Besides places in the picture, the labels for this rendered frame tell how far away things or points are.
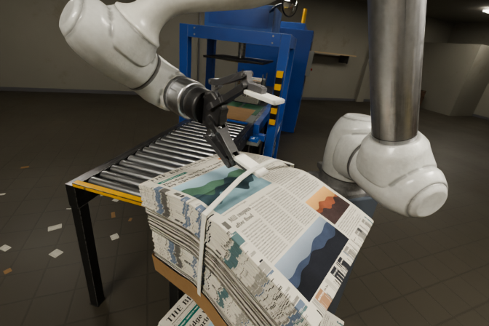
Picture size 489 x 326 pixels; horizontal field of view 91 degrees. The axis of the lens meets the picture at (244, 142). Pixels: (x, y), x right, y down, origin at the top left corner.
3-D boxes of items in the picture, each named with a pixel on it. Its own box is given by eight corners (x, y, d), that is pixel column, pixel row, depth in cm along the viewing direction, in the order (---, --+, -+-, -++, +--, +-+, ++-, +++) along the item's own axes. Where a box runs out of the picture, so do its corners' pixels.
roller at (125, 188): (179, 212, 105) (175, 209, 101) (90, 187, 115) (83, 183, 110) (183, 201, 108) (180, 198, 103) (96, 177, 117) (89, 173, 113)
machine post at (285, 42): (264, 201, 242) (292, 34, 183) (255, 199, 244) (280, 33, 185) (265, 197, 250) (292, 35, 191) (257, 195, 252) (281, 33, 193)
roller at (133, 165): (201, 177, 124) (200, 186, 125) (124, 158, 133) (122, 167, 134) (198, 179, 119) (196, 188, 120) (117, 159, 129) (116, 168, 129)
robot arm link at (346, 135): (348, 161, 97) (365, 108, 89) (381, 186, 81) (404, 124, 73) (313, 161, 94) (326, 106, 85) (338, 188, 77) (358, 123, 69)
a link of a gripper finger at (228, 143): (207, 114, 50) (204, 117, 51) (232, 162, 49) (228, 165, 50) (221, 111, 53) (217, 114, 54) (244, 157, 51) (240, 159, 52)
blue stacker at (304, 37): (298, 134, 447) (324, 8, 368) (232, 121, 473) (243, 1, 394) (302, 114, 582) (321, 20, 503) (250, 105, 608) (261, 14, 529)
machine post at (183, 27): (185, 182, 260) (188, 23, 201) (177, 180, 262) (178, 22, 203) (189, 178, 268) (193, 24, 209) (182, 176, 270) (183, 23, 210)
